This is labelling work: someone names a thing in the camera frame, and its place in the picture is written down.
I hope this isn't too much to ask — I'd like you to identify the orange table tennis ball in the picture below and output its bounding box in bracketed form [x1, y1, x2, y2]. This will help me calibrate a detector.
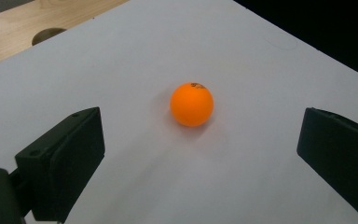
[169, 81, 214, 128]

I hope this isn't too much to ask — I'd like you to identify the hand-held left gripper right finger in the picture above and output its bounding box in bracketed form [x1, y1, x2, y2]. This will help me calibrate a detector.
[296, 106, 358, 224]

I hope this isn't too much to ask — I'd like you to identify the wooden table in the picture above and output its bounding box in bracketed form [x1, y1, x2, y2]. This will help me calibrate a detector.
[0, 0, 129, 70]

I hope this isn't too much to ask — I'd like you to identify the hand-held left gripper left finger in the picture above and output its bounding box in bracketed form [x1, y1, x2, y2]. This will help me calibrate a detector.
[14, 106, 106, 224]

